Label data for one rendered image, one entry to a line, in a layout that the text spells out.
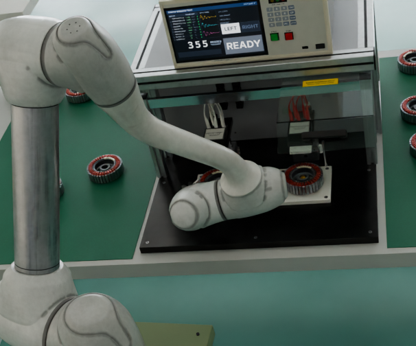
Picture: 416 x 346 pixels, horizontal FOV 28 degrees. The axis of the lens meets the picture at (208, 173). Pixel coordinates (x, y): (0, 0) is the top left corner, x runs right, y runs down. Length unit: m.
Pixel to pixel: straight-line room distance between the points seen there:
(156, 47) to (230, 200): 0.66
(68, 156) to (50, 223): 0.95
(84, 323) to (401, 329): 1.50
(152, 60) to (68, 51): 0.82
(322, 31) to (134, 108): 0.69
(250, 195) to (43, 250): 0.49
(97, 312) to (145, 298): 1.51
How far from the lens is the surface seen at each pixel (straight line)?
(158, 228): 2.36
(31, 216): 1.85
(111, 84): 1.67
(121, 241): 2.39
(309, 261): 2.22
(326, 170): 2.42
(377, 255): 2.20
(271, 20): 2.25
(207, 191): 2.04
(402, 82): 2.82
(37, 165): 1.81
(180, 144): 1.86
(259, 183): 1.98
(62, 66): 1.67
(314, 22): 2.25
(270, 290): 3.19
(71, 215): 2.54
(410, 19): 4.76
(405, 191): 2.37
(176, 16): 2.28
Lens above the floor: 2.26
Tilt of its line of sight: 36 degrees down
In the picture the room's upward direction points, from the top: 13 degrees counter-clockwise
